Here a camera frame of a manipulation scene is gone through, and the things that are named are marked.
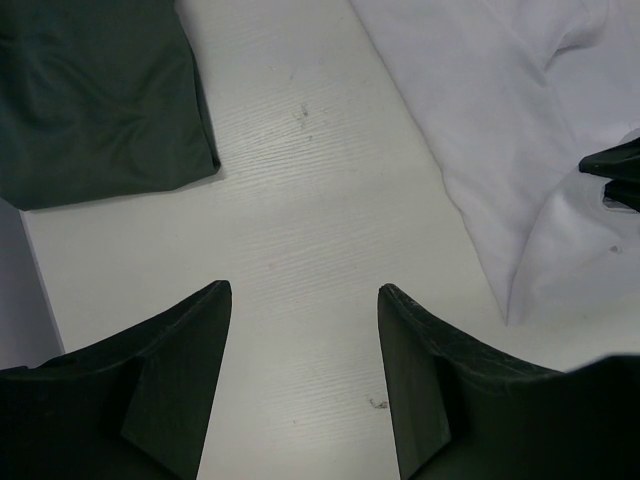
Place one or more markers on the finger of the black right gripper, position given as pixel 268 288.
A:
pixel 622 192
pixel 617 163

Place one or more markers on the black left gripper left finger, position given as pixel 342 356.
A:
pixel 135 405

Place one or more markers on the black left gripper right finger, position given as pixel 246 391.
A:
pixel 462 409

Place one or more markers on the white t-shirt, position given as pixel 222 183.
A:
pixel 510 97

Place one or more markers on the dark grey t-shirt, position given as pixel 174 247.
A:
pixel 99 99

